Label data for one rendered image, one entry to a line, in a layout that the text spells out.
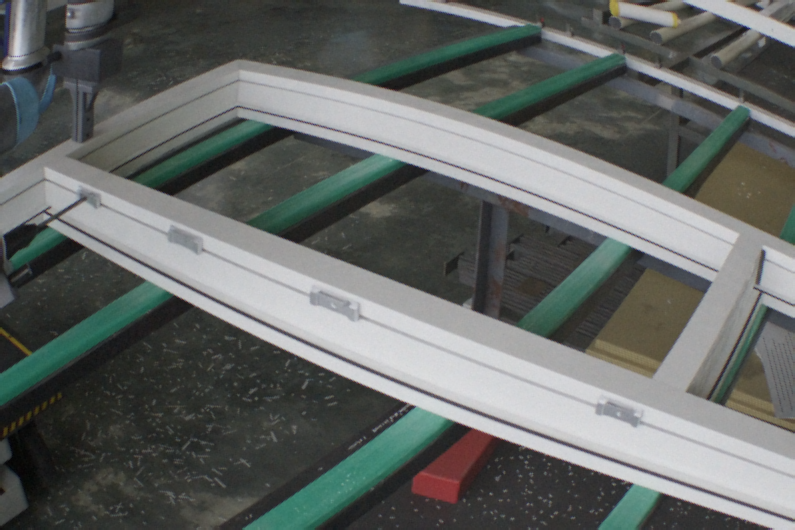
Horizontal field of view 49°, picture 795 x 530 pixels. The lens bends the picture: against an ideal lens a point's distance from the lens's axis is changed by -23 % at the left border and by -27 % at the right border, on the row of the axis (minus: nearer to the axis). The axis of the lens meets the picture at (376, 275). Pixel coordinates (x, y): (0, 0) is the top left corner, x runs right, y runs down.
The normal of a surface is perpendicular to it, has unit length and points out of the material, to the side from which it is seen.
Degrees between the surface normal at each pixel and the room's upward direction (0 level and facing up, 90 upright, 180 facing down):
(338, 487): 0
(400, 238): 0
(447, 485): 90
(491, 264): 90
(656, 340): 0
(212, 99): 90
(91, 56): 90
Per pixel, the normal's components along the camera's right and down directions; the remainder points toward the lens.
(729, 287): 0.04, -0.87
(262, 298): -0.57, 0.38
